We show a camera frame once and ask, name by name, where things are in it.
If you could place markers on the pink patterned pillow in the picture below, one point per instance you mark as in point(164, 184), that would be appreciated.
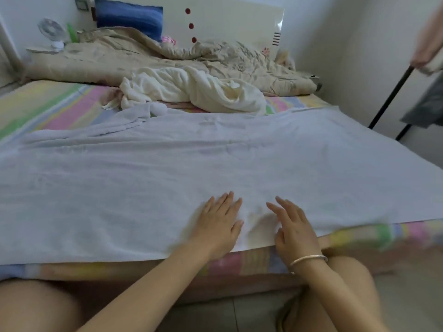
point(168, 40)

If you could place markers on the wall switch plate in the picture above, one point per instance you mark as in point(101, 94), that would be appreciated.
point(82, 4)

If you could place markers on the small white desk fan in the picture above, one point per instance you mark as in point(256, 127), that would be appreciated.
point(52, 31)

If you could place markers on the person's left hand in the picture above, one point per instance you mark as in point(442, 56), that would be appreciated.
point(218, 228)

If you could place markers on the white towel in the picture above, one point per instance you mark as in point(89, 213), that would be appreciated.
point(207, 176)

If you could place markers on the pink hanging garment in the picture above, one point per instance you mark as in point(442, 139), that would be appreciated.
point(429, 41)

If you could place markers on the green bottle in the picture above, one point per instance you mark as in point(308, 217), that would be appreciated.
point(72, 33)

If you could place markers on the person's right hand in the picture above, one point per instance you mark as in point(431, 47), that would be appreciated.
point(297, 231)

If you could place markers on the striped pastel bed sheet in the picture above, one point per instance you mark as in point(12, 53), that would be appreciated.
point(62, 103)

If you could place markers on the pink fleece blanket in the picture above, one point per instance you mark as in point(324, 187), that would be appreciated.
point(183, 105)

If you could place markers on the white headboard with red dots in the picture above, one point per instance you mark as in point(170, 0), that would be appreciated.
point(235, 20)

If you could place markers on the black clothes rack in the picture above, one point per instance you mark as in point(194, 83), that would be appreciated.
point(391, 96)

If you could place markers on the beige quilt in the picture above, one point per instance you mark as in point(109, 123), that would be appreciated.
point(228, 65)

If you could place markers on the cream plush toy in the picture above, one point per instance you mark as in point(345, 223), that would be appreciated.
point(285, 61)

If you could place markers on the grey hanging garment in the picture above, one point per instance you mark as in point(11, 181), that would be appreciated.
point(426, 107)

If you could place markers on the person's left forearm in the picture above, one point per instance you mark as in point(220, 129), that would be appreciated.
point(145, 294)

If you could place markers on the blue pillow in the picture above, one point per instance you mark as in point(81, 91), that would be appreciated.
point(129, 16)

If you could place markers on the cream fleece blanket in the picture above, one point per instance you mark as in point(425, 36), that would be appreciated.
point(194, 90)

